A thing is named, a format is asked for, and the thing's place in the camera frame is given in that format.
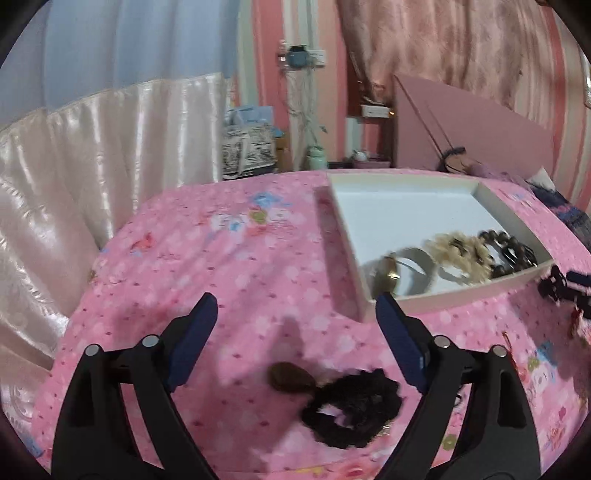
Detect pink floral bed sheet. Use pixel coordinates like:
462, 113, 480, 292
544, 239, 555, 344
32, 168, 591, 476

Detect black scrunchie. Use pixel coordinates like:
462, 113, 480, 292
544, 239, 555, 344
301, 368, 402, 450

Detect pink patterned curtain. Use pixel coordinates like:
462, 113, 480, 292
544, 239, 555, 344
336, 0, 571, 118

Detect red knotted cord charm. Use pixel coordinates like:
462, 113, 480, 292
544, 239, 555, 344
501, 330, 525, 374

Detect floral print tote bag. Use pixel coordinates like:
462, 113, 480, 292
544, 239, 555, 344
222, 122, 279, 180

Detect light blue gift bag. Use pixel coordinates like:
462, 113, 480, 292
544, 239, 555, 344
225, 105, 274, 129

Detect cream fluffy scrunchie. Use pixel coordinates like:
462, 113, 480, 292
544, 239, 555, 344
425, 233, 495, 282

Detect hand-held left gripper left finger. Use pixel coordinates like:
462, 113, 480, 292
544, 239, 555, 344
51, 292, 220, 480

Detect small black hair tie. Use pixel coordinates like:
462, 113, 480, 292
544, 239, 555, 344
538, 266, 571, 303

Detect pink padded headboard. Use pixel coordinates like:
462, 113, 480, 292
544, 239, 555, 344
392, 74, 556, 178

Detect blue charger device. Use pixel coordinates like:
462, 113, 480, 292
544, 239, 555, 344
285, 45, 310, 68

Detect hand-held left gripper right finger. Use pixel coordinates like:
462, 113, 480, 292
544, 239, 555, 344
375, 292, 541, 480

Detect brown pendant with braided cord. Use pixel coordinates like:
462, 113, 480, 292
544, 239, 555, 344
268, 362, 324, 398

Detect brown cardboard box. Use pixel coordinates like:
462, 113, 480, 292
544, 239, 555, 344
274, 133, 295, 172

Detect white shallow cardboard box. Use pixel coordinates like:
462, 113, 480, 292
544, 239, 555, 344
315, 171, 555, 324

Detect white strap wristwatch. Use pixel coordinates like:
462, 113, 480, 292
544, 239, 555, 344
362, 248, 437, 296

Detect hanging white charging cables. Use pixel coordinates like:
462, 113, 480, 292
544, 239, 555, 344
285, 67, 326, 155

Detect blue and cream satin curtain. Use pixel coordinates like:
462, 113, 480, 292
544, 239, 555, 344
0, 0, 243, 370

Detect brown wooden bead bracelet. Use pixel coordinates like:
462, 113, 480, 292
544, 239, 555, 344
478, 229, 539, 278

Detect dark patterned blanket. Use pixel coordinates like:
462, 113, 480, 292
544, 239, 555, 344
526, 168, 591, 252

